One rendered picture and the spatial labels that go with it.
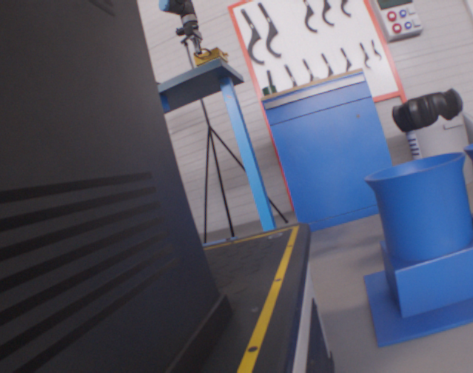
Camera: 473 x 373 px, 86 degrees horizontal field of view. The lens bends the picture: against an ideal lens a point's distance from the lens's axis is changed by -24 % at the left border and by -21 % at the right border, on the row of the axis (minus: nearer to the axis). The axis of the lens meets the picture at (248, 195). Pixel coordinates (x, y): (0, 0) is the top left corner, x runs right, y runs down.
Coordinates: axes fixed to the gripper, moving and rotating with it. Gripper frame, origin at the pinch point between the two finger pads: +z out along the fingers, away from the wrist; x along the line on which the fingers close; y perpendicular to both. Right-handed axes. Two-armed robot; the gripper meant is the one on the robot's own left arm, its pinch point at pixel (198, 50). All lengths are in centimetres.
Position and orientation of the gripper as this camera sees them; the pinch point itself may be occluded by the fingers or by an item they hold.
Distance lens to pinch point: 174.2
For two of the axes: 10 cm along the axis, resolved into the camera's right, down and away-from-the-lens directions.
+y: 9.2, -2.6, -2.8
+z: 2.9, 9.6, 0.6
